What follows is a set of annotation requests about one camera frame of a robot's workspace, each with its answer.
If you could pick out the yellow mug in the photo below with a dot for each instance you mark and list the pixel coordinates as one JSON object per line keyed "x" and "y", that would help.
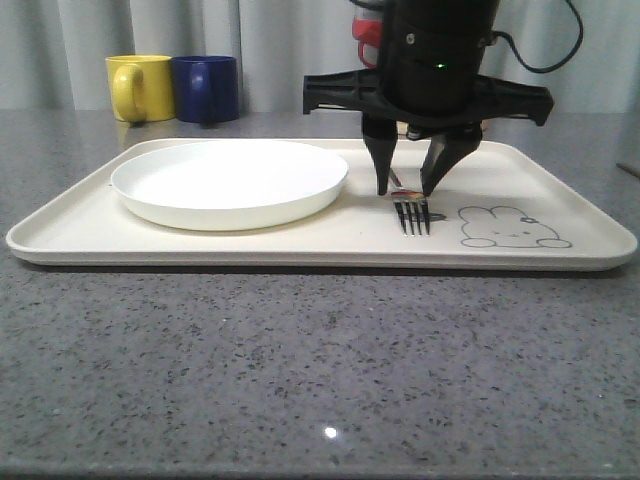
{"x": 141, "y": 87}

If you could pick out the silver metal chopstick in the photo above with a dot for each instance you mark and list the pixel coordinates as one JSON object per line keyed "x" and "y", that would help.
{"x": 630, "y": 169}

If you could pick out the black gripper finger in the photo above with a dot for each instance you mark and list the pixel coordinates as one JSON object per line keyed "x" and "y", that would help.
{"x": 380, "y": 137}
{"x": 444, "y": 152}

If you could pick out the grey curtain backdrop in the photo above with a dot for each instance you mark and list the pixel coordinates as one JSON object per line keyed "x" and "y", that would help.
{"x": 53, "y": 52}

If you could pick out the silver metal fork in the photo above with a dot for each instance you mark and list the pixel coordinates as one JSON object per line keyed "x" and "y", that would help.
{"x": 411, "y": 208}

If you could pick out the cream rabbit serving tray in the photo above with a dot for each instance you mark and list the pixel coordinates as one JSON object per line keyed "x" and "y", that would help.
{"x": 497, "y": 209}

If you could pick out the dark blue mug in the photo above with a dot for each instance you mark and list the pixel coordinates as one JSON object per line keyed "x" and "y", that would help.
{"x": 205, "y": 88}

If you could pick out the red ribbed mug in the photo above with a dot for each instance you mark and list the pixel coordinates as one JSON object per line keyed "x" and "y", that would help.
{"x": 367, "y": 26}

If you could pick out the white round plate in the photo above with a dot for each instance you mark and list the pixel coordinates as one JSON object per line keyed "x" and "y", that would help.
{"x": 230, "y": 185}

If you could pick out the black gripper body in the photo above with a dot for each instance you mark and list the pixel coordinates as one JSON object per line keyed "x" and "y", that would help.
{"x": 427, "y": 73}

